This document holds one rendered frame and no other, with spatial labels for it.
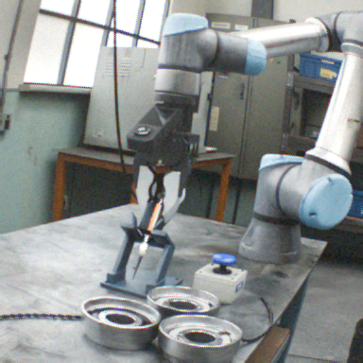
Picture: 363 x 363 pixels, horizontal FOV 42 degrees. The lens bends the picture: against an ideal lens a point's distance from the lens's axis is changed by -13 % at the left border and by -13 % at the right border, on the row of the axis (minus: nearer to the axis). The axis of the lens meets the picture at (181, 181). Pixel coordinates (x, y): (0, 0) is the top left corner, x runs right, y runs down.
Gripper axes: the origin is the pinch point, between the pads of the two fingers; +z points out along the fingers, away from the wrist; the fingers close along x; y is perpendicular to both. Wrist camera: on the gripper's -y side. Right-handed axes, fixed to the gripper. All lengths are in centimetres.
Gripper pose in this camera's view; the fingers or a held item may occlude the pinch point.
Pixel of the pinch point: (155, 216)
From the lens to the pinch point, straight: 89.6
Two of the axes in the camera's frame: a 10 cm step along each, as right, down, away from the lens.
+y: 3.4, -0.9, 9.3
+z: -1.3, 9.8, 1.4
